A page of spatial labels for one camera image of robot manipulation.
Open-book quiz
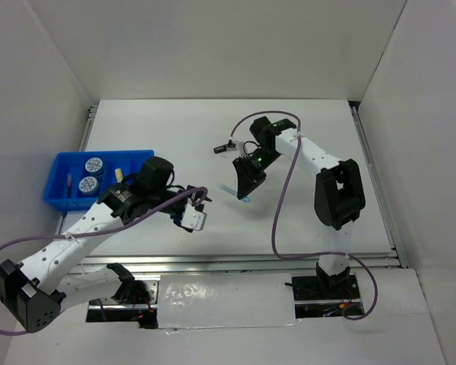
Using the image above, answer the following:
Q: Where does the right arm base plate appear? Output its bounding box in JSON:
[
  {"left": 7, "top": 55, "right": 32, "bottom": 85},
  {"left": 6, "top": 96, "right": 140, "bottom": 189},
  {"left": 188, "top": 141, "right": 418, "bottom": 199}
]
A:
[{"left": 290, "top": 275, "right": 360, "bottom": 302}]

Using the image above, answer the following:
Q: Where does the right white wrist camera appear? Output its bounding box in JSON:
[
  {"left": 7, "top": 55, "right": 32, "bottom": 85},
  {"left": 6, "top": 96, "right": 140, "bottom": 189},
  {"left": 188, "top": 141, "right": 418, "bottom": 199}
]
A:
[{"left": 226, "top": 140, "right": 258, "bottom": 157}]

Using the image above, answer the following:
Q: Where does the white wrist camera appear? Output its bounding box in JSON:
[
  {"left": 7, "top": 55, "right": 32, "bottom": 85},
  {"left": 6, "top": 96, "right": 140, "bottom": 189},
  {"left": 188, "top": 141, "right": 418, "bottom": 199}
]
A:
[
  {"left": 180, "top": 204, "right": 207, "bottom": 231},
  {"left": 226, "top": 140, "right": 258, "bottom": 157}
]

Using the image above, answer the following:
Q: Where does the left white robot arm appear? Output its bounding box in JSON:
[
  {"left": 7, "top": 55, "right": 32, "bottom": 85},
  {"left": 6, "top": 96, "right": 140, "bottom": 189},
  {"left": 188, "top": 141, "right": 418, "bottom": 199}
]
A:
[{"left": 0, "top": 157, "right": 208, "bottom": 333}]

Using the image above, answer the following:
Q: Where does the blue divided plastic bin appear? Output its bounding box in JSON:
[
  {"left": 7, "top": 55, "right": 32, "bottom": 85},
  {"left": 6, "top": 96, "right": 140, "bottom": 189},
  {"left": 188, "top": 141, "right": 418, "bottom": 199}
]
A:
[{"left": 43, "top": 150, "right": 154, "bottom": 213}]

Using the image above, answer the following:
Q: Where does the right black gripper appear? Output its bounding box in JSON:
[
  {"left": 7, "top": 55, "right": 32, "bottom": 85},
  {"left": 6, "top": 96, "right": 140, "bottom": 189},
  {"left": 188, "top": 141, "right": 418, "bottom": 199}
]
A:
[{"left": 233, "top": 147, "right": 281, "bottom": 199}]

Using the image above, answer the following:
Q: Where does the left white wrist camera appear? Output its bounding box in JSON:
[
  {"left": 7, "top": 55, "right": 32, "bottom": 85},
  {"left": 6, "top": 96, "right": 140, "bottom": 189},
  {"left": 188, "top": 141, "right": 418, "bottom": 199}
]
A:
[{"left": 180, "top": 204, "right": 207, "bottom": 231}]

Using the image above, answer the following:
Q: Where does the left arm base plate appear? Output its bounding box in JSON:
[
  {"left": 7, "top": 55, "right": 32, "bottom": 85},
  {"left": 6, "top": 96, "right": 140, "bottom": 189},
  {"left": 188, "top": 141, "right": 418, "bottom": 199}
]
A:
[{"left": 88, "top": 277, "right": 160, "bottom": 309}]

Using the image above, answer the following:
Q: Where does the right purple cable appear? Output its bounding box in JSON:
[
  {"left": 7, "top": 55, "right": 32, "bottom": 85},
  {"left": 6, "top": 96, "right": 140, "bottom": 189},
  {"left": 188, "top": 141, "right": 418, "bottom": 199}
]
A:
[{"left": 230, "top": 109, "right": 379, "bottom": 322}]

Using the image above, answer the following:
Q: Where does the light blue highlighter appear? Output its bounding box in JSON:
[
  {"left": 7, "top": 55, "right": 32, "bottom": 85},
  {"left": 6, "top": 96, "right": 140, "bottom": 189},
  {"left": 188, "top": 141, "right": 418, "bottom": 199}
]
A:
[{"left": 217, "top": 183, "right": 250, "bottom": 203}]

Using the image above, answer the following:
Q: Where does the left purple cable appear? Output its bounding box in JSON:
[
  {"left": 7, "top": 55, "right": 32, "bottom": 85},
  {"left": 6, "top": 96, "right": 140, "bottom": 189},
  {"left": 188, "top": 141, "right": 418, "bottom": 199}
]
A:
[{"left": 0, "top": 185, "right": 210, "bottom": 336}]

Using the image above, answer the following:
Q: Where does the yellow highlighter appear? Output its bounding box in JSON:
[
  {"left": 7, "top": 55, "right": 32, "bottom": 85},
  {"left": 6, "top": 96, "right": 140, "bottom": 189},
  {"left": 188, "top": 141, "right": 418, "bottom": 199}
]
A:
[{"left": 115, "top": 168, "right": 124, "bottom": 183}]

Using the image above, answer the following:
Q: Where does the red gel pen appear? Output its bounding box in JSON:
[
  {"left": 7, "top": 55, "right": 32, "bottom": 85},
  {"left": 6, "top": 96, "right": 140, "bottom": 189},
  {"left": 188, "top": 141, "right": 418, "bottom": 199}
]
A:
[{"left": 66, "top": 173, "right": 72, "bottom": 199}]

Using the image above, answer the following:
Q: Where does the purple cable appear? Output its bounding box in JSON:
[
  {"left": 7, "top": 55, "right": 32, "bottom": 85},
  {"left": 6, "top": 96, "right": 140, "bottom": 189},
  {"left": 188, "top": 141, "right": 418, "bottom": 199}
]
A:
[
  {"left": 0, "top": 185, "right": 210, "bottom": 336},
  {"left": 230, "top": 109, "right": 379, "bottom": 322}
]

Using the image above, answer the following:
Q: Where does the pink black highlighter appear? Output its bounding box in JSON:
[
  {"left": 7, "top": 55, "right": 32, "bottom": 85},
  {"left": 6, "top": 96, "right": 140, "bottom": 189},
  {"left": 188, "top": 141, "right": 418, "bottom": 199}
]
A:
[{"left": 213, "top": 144, "right": 229, "bottom": 154}]

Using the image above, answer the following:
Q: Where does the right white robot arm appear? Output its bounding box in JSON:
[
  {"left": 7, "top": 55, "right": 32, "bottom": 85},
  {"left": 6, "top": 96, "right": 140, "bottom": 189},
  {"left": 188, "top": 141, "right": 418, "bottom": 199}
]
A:
[{"left": 233, "top": 112, "right": 366, "bottom": 298}]

